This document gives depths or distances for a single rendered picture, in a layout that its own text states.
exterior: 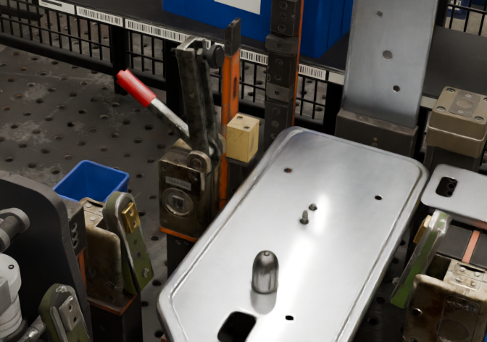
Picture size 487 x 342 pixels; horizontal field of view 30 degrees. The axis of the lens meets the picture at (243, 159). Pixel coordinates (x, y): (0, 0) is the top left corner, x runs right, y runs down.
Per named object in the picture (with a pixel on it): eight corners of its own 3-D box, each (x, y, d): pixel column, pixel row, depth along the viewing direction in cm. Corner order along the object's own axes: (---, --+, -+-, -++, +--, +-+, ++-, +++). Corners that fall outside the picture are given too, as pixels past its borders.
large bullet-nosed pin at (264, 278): (271, 306, 106) (274, 264, 102) (246, 297, 107) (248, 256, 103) (281, 288, 108) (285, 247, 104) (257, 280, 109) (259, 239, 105)
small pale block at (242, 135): (240, 324, 142) (249, 132, 120) (220, 317, 143) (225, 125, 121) (250, 309, 144) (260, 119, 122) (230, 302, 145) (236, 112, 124)
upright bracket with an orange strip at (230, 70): (224, 305, 145) (232, 27, 115) (216, 303, 145) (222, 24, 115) (232, 293, 147) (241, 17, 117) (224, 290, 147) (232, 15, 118)
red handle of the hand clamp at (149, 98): (208, 160, 114) (114, 75, 113) (199, 169, 116) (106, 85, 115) (222, 143, 117) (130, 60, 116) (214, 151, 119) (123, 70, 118)
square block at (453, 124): (443, 310, 145) (486, 124, 124) (395, 294, 148) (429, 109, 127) (455, 279, 151) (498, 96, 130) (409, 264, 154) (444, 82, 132)
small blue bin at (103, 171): (101, 250, 154) (98, 209, 149) (52, 232, 157) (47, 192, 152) (133, 213, 162) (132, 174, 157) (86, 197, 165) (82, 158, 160)
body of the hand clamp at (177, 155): (201, 359, 136) (202, 173, 115) (160, 344, 138) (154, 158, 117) (218, 332, 140) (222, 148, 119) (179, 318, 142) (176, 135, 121)
